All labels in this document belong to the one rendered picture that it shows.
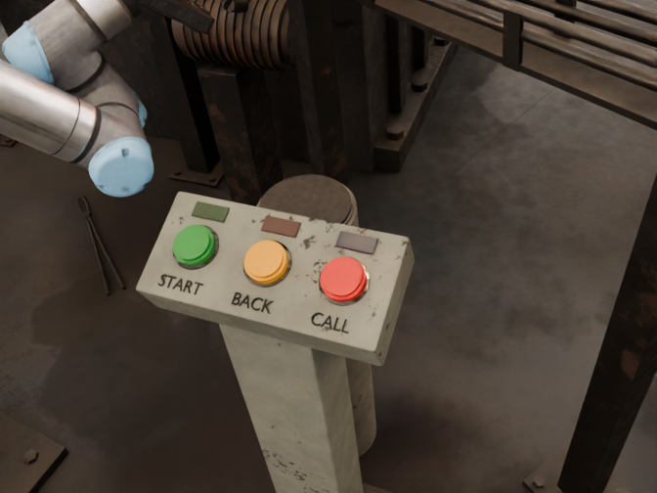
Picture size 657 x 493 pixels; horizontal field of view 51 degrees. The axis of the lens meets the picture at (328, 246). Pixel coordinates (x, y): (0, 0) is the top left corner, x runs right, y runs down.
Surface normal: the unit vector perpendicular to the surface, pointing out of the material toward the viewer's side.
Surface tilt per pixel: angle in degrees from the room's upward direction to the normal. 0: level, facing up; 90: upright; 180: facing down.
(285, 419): 90
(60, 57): 87
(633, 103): 6
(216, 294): 20
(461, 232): 0
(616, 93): 6
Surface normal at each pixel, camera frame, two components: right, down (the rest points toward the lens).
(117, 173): 0.36, 0.66
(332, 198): -0.10, -0.69
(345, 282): -0.21, -0.41
